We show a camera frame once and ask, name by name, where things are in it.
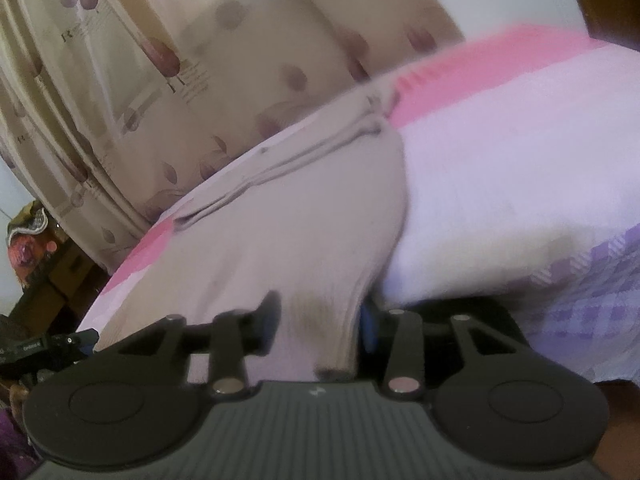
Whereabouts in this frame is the bed with pink checked sheet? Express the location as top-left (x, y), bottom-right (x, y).
top-left (75, 22), bottom-right (640, 387)

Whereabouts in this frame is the colourful patterned bag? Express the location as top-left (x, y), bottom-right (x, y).
top-left (7, 199), bottom-right (62, 272)

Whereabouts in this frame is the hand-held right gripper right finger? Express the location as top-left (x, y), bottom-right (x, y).
top-left (359, 304), bottom-right (529, 397)

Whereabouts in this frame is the beige shirt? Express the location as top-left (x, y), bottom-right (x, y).
top-left (94, 77), bottom-right (412, 384)

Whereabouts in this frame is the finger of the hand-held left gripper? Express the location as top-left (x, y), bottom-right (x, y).
top-left (70, 328), bottom-right (99, 357)

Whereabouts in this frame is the beige leaf print curtain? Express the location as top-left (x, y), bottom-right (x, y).
top-left (0, 0), bottom-right (467, 274)

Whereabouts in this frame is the brown wooden cabinet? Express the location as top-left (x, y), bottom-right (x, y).
top-left (14, 240), bottom-right (112, 333)

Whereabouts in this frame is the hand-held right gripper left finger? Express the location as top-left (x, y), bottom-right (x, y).
top-left (117, 291), bottom-right (282, 397)

